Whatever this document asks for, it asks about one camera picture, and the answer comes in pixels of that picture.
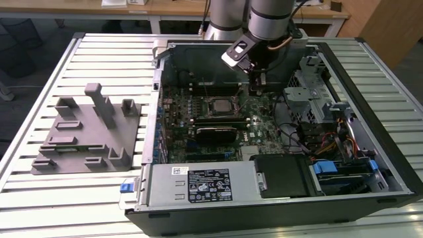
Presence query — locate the white paper box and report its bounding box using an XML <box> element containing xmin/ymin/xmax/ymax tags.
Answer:
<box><xmin>100</xmin><ymin>0</ymin><xmax>128</xmax><ymax>8</ymax></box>

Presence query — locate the grey power supply unit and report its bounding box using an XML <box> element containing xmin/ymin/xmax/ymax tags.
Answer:
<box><xmin>144</xmin><ymin>162</ymin><xmax>261</xmax><ymax>208</ymax></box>

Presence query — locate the copper coloured cable loop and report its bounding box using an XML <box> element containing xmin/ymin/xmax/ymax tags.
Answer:
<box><xmin>265</xmin><ymin>36</ymin><xmax>293</xmax><ymax>54</ymax></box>

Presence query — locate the black wire loop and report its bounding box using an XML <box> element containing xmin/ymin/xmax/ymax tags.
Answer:
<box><xmin>276</xmin><ymin>122</ymin><xmax>308</xmax><ymax>150</ymax></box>

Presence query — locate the grey chair base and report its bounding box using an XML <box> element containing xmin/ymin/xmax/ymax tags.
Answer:
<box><xmin>0</xmin><ymin>81</ymin><xmax>15</xmax><ymax>102</ymax></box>

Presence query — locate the silver CPU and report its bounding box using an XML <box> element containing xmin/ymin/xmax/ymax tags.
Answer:
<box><xmin>209</xmin><ymin>98</ymin><xmax>233</xmax><ymax>113</ymax></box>

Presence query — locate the silver finned heat sink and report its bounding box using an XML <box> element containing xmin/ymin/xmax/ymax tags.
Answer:
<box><xmin>240</xmin><ymin>145</ymin><xmax>260</xmax><ymax>159</ymax></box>

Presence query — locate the wooden cabinet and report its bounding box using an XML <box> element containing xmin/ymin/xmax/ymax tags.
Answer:
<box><xmin>339</xmin><ymin>0</ymin><xmax>423</xmax><ymax>68</ymax></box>

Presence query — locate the black open PC case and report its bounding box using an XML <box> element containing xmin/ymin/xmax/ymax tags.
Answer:
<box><xmin>124</xmin><ymin>39</ymin><xmax>423</xmax><ymax>237</ymax></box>

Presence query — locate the coloured wire bundle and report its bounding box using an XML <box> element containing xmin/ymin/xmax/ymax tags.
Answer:
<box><xmin>309</xmin><ymin>118</ymin><xmax>362</xmax><ymax>160</ymax></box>

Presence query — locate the dark office chair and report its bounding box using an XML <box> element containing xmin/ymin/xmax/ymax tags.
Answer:
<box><xmin>0</xmin><ymin>18</ymin><xmax>44</xmax><ymax>78</ymax></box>

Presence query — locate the blue disk carrier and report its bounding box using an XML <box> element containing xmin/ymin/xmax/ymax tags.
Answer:
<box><xmin>312</xmin><ymin>161</ymin><xmax>338</xmax><ymax>178</ymax></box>

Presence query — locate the black graphics card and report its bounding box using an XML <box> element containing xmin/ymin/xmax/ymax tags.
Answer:
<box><xmin>195</xmin><ymin>126</ymin><xmax>237</xmax><ymax>144</ymax></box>

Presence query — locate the black plastic shroud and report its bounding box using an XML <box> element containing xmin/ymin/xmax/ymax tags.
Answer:
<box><xmin>252</xmin><ymin>153</ymin><xmax>315</xmax><ymax>199</ymax></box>

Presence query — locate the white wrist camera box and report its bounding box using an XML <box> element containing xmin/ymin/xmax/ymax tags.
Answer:
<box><xmin>220</xmin><ymin>38</ymin><xmax>257</xmax><ymax>73</ymax></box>

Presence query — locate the metal drive cage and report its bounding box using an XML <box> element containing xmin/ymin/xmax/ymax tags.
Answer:
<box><xmin>283</xmin><ymin>56</ymin><xmax>332</xmax><ymax>124</ymax></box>

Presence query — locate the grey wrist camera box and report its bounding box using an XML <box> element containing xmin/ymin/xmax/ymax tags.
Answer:
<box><xmin>289</xmin><ymin>28</ymin><xmax>309</xmax><ymax>47</ymax></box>

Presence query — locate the grey parts rack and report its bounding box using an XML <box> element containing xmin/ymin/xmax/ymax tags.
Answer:
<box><xmin>29</xmin><ymin>83</ymin><xmax>143</xmax><ymax>176</ymax></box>

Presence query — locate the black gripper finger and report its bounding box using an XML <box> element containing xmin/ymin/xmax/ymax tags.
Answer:
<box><xmin>248</xmin><ymin>71</ymin><xmax>269</xmax><ymax>97</ymax></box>

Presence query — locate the green RAM stick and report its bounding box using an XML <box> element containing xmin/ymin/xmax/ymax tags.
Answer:
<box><xmin>55</xmin><ymin>146</ymin><xmax>100</xmax><ymax>152</ymax></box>

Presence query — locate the green motherboard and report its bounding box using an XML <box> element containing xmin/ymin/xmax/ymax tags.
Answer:
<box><xmin>157</xmin><ymin>83</ymin><xmax>297</xmax><ymax>164</ymax></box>

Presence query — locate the black RAM slot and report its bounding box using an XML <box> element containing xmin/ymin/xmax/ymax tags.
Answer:
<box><xmin>191</xmin><ymin>89</ymin><xmax>241</xmax><ymax>96</ymax></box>
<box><xmin>191</xmin><ymin>83</ymin><xmax>241</xmax><ymax>88</ymax></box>
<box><xmin>191</xmin><ymin>86</ymin><xmax>241</xmax><ymax>91</ymax></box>

